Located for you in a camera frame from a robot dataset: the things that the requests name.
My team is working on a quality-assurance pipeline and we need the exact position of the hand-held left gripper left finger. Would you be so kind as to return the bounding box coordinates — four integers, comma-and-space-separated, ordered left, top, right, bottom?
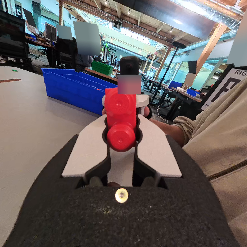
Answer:
62, 115, 111, 178

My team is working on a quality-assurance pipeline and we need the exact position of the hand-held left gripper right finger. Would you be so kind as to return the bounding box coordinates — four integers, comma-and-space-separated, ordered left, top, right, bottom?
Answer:
133, 115, 182, 178

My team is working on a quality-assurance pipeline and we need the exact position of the red two-stud toy block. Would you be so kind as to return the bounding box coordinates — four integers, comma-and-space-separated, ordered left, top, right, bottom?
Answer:
104, 87, 138, 152

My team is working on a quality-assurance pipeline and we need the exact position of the blue plastic bin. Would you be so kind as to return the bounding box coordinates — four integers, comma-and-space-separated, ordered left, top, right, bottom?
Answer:
42, 68, 118, 115

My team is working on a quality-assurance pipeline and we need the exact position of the green plastic crate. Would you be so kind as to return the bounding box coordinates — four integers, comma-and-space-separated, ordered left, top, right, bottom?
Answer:
92, 61, 114, 76

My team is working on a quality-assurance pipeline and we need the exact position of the black office chair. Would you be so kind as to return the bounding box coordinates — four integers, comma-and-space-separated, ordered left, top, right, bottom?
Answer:
56, 39, 77, 69

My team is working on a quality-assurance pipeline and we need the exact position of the black and white sign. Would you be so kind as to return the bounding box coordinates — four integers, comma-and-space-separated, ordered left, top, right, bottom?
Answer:
201, 69, 247, 112

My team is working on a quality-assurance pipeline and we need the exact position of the black computer monitor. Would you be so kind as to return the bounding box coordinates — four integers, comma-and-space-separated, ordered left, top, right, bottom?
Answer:
0, 10, 27, 60

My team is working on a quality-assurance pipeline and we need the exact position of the silver ventilation duct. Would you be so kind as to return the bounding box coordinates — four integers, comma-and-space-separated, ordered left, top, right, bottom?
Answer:
176, 29, 247, 54
170, 0, 247, 28

